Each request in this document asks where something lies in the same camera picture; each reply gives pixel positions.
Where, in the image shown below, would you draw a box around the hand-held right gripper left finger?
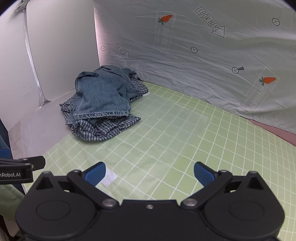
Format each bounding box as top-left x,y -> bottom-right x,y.
34,162 -> 121,210

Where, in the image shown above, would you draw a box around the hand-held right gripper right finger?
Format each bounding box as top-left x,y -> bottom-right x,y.
180,162 -> 266,209

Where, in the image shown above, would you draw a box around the blue denim jeans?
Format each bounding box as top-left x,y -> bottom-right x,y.
73,65 -> 146,121

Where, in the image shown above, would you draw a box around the small white paper tag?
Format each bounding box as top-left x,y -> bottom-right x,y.
100,169 -> 118,187

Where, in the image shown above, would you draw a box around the blue plaid shirt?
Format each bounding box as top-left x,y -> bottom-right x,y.
59,78 -> 149,141

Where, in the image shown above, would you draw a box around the white foam board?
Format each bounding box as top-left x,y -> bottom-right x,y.
25,0 -> 100,103
0,10 -> 47,130

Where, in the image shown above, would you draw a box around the pink board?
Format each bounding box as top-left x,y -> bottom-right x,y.
247,118 -> 296,147

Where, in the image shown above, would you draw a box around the silver tape strip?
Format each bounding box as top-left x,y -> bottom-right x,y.
23,9 -> 51,107

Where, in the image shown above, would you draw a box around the grey carrot print sheet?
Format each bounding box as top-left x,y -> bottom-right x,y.
93,0 -> 296,136

